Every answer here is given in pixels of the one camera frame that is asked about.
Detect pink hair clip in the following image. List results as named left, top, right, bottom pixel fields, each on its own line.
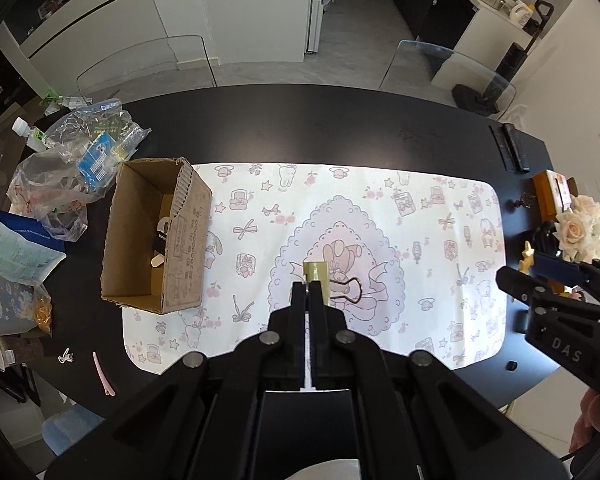
left=92, top=351, right=116, bottom=396

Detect green white wrapper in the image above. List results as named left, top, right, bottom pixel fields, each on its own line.
left=39, top=92, right=89, bottom=112

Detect clear acrylic chair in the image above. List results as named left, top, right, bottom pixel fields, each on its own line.
left=77, top=35, right=219, bottom=107
left=379, top=39, right=519, bottom=122

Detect brown cardboard box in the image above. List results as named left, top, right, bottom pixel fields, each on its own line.
left=100, top=156, right=214, bottom=316

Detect blue cartoon eyes packet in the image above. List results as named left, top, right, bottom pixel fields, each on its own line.
left=77, top=133, right=119, bottom=194

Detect white oval plastic strip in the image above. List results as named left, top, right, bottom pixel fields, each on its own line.
left=150, top=216, right=175, bottom=269

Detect gold binder clip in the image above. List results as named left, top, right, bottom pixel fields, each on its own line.
left=302, top=260, right=365, bottom=306

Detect pink cartoon printed mat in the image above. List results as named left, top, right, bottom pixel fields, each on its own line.
left=122, top=161, right=510, bottom=376

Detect black desktop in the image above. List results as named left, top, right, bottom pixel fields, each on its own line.
left=0, top=85, right=570, bottom=480

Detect brown textured cup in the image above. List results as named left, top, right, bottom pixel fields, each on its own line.
left=0, top=335, right=49, bottom=372

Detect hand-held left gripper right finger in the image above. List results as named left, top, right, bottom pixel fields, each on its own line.
left=308, top=281, right=572, bottom=480

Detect white flower bouquet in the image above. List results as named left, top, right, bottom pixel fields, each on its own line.
left=555, top=194, right=600, bottom=264

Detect clear shopping bag red print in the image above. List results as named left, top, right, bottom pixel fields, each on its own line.
left=6, top=151, right=89, bottom=242

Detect gold star clip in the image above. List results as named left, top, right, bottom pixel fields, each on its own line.
left=518, top=240, right=537, bottom=274

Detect small bag golden contents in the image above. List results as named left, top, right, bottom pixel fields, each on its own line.
left=27, top=284, right=54, bottom=334

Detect clear zip bag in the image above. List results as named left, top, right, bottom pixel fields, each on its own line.
left=44, top=98, right=151, bottom=197

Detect white cabinets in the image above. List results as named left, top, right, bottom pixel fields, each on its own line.
left=0, top=0, right=331, bottom=92

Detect white refrigerator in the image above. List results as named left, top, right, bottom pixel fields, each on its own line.
left=305, top=0, right=339, bottom=56

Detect black kitchen counter cabinet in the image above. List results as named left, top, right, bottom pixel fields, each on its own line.
left=399, top=0, right=476, bottom=53

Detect white cap bottle green label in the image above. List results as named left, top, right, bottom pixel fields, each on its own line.
left=12, top=116, right=49, bottom=154

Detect black upright vacuum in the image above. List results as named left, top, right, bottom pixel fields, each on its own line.
left=485, top=0, right=554, bottom=102

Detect pale blue cloud print box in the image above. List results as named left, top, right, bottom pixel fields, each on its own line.
left=0, top=266, right=46, bottom=337

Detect small clear bottle yellow liquid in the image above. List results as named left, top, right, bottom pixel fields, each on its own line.
left=114, top=127, right=149, bottom=159

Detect blue white pet food bag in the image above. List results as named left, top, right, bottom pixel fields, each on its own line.
left=0, top=205, right=67, bottom=284

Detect black cable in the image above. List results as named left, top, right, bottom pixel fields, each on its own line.
left=560, top=432, right=600, bottom=461

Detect dark green packet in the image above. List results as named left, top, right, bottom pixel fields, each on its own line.
left=97, top=110, right=134, bottom=137

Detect wooden box with latch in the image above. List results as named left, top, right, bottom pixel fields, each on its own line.
left=511, top=170, right=579, bottom=217

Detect black cloth bundle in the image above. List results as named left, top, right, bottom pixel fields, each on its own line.
left=452, top=84, right=502, bottom=116

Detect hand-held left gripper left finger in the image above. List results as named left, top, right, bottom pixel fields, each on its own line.
left=45, top=281, right=308, bottom=480

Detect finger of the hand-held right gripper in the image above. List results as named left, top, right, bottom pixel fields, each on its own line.
left=532, top=222, right=600, bottom=307
left=496, top=265, right=600, bottom=322

